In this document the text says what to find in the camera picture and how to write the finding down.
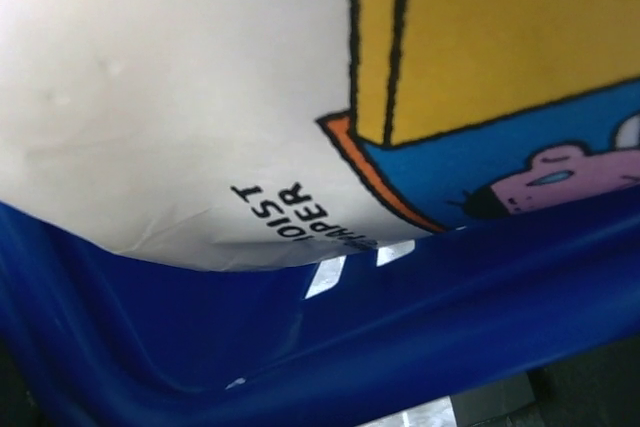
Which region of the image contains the blue plastic basket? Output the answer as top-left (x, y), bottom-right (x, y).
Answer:
top-left (1, 191), bottom-right (639, 426)

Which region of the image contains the cream cloth bag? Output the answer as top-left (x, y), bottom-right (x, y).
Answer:
top-left (1, 0), bottom-right (639, 271)

